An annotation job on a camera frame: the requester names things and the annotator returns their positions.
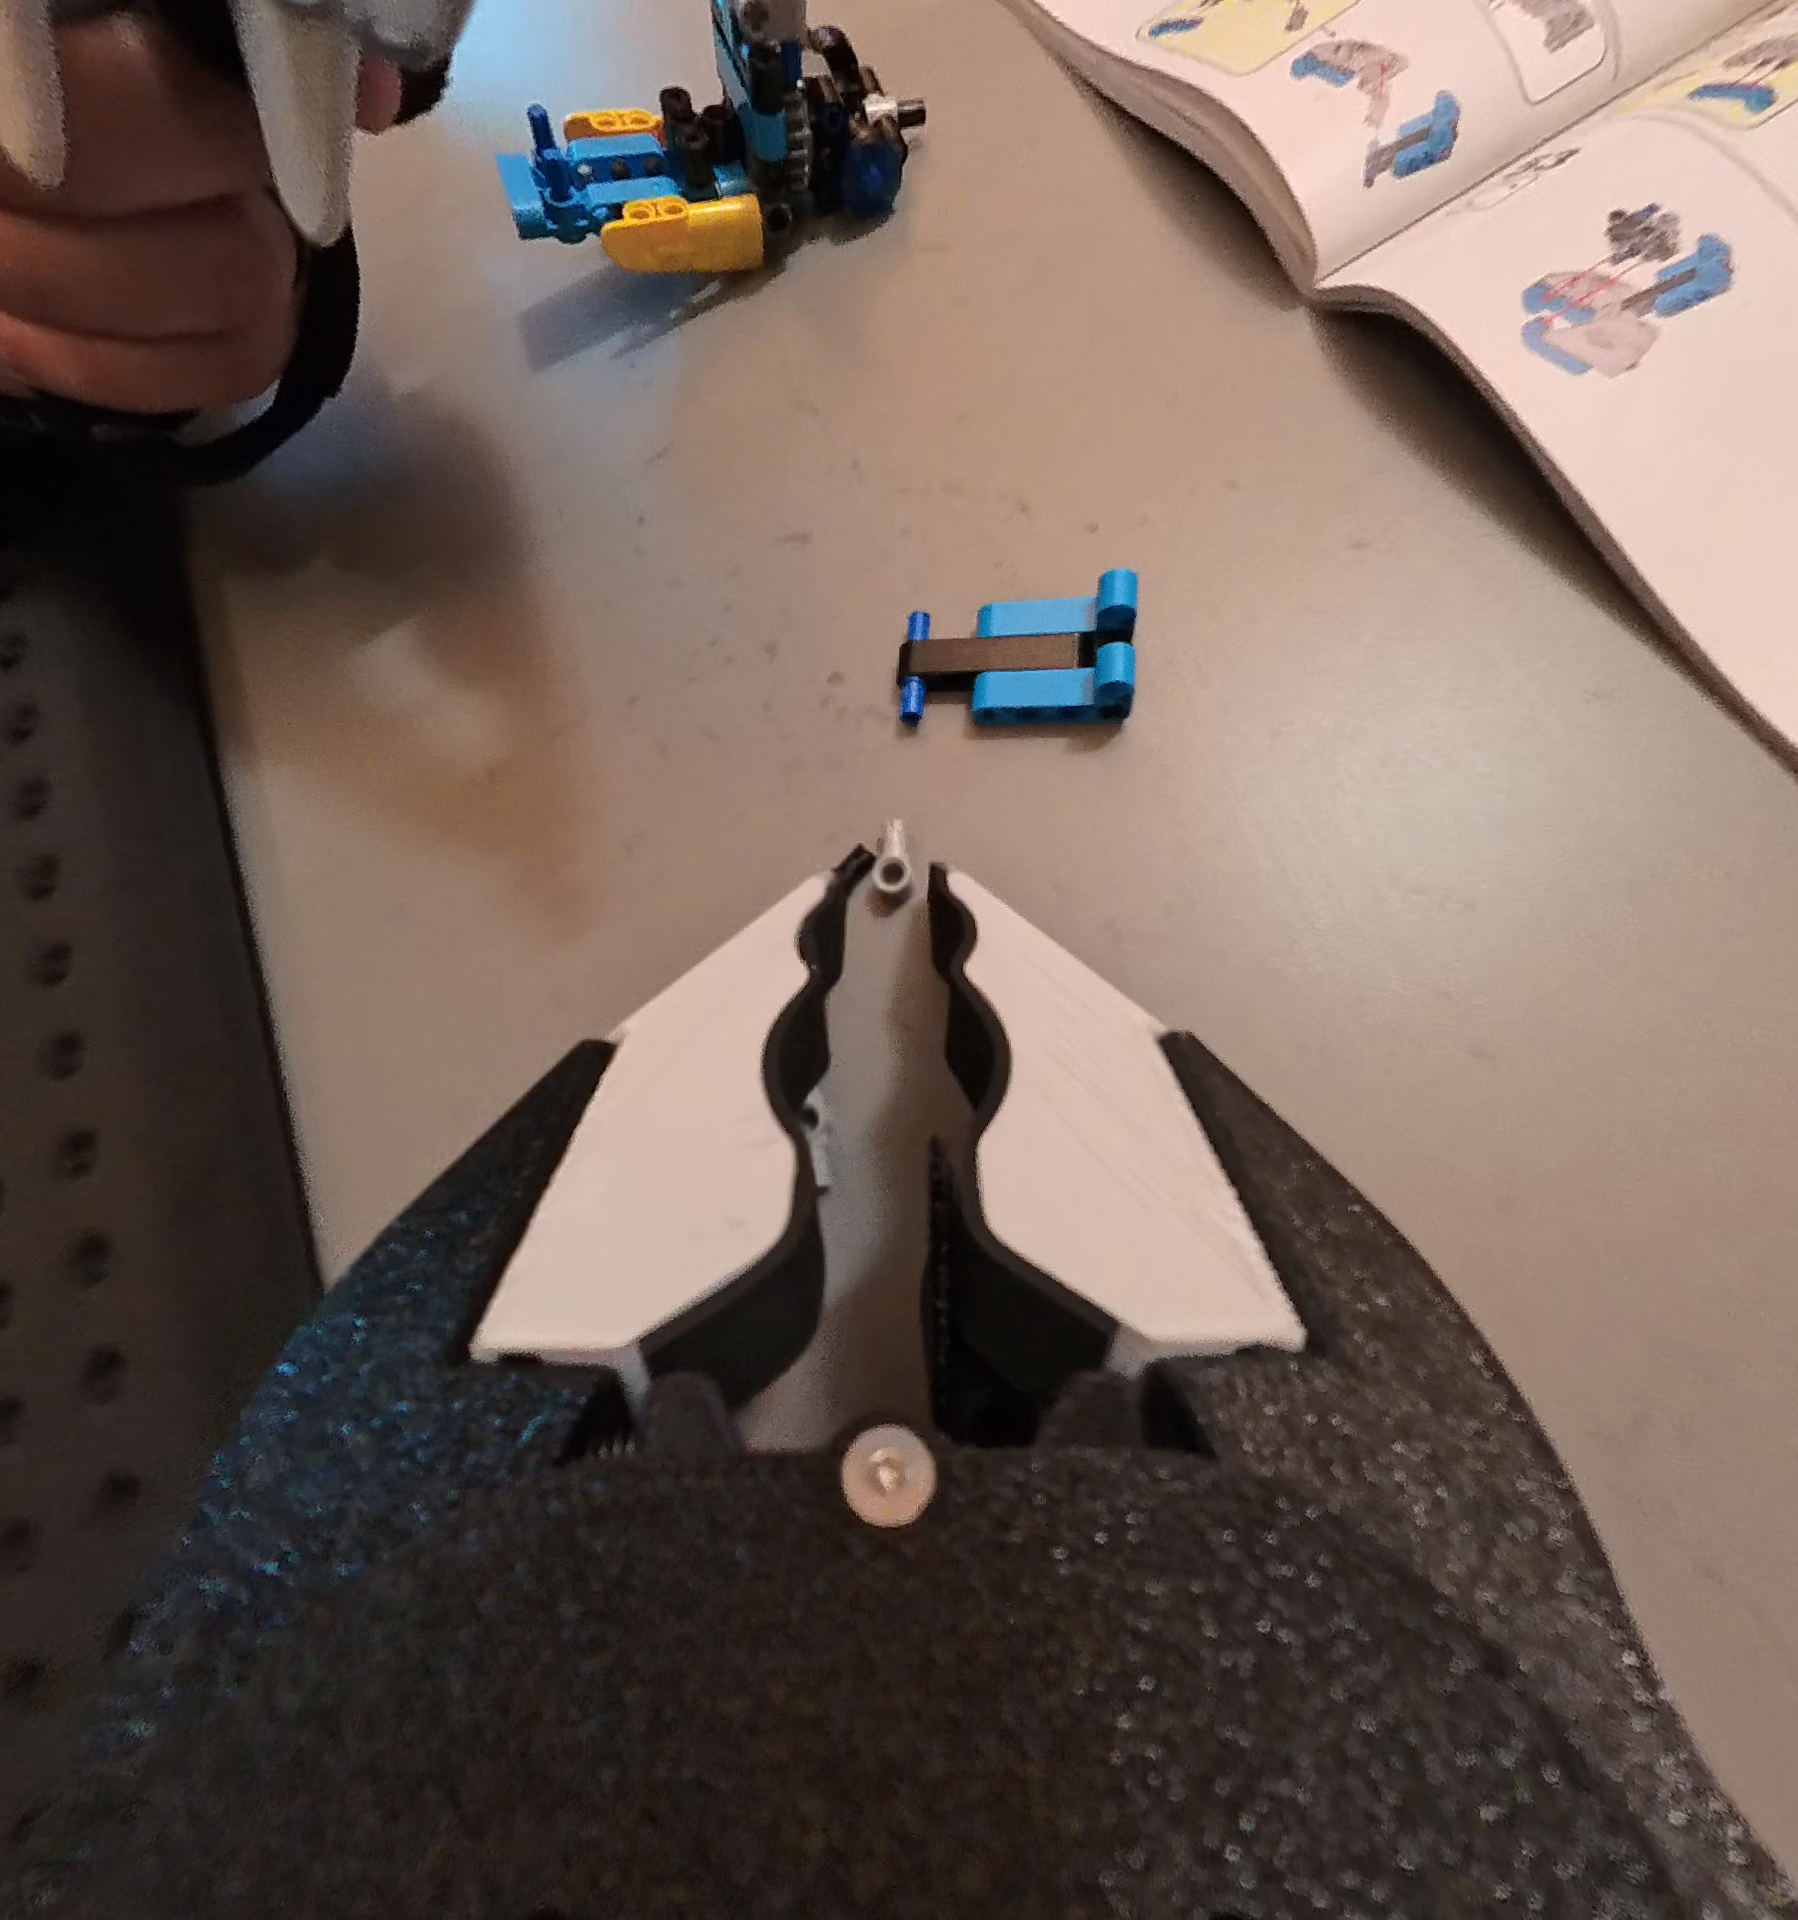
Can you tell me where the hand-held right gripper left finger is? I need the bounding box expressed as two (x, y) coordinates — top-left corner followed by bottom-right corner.
(470, 866), (860, 1404)

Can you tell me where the instruction booklet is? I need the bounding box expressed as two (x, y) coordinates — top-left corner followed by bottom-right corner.
(1004, 0), (1798, 834)

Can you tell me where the blue beam assembly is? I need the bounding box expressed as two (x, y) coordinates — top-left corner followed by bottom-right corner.
(896, 570), (1142, 732)

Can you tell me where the person's left hand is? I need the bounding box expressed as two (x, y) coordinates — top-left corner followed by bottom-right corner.
(0, 0), (406, 418)

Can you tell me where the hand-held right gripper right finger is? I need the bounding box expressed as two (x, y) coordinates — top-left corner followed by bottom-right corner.
(916, 864), (1311, 1424)

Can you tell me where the partly built toy model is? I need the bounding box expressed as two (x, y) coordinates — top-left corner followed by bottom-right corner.
(497, 0), (929, 276)

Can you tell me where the black perforated pad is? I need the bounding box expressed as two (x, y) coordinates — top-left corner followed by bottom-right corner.
(0, 570), (325, 1877)

